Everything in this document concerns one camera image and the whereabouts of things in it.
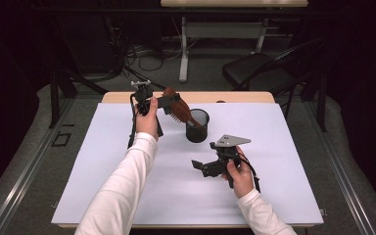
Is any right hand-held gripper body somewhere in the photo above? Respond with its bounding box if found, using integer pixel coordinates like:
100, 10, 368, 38
200, 134, 253, 190

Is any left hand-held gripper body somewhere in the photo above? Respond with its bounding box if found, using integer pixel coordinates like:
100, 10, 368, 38
130, 79, 165, 137

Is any brown wooden hairbrush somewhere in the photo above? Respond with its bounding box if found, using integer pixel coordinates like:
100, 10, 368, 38
161, 86, 204, 129

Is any black mesh cup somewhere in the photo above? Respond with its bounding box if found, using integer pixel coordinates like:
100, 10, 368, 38
185, 108, 211, 144

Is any person's left hand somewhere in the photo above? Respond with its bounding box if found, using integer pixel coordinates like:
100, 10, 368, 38
135, 96, 161, 142

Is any person's right hand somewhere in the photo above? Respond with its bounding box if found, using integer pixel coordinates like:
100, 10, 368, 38
221, 145, 256, 200

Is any white table mat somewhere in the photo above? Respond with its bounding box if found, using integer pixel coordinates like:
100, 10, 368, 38
51, 102, 325, 226

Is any light wooden table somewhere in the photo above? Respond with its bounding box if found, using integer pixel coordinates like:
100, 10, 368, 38
58, 91, 318, 229

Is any black folding chair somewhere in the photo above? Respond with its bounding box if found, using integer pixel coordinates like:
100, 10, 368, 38
221, 35, 328, 120

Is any black metal stand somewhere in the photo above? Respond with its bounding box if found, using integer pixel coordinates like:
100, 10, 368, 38
48, 19, 110, 130
299, 35, 329, 133

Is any white-legged desk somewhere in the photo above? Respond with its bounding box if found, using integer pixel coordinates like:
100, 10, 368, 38
160, 0, 309, 83

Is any tangle of floor cables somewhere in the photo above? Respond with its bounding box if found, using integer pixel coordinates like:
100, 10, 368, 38
104, 16, 199, 93

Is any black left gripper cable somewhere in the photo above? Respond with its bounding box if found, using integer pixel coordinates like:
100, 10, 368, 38
126, 93, 139, 150

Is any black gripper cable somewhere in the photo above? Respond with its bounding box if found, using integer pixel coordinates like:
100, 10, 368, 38
239, 152, 262, 194
126, 93, 139, 150

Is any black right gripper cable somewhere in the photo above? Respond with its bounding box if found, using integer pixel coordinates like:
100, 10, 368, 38
239, 152, 262, 194

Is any metal floor rail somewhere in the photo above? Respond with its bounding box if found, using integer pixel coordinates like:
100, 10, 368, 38
0, 97, 76, 235
306, 101, 376, 235

